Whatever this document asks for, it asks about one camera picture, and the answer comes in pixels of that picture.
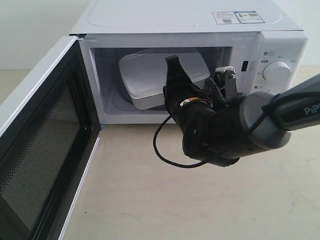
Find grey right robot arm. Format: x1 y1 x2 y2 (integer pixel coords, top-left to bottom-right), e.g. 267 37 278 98
163 55 320 167

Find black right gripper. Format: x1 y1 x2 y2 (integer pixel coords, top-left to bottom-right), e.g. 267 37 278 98
163 55 244 167

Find white microwave oven body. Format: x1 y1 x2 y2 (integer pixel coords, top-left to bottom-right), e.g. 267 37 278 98
70 0 308 125

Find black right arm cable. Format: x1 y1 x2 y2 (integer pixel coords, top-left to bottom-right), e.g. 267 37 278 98
152 99 283 169

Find white plastic lidded container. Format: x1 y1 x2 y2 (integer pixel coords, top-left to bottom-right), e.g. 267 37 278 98
119 48 210 110

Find white microwave door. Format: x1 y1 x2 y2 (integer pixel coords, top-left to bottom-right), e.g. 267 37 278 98
0 36 101 240

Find blue white label sticker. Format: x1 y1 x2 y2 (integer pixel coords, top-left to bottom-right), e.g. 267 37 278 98
212 11 265 25

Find upper white control knob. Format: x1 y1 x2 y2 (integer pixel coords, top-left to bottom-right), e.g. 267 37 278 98
262 61 292 85

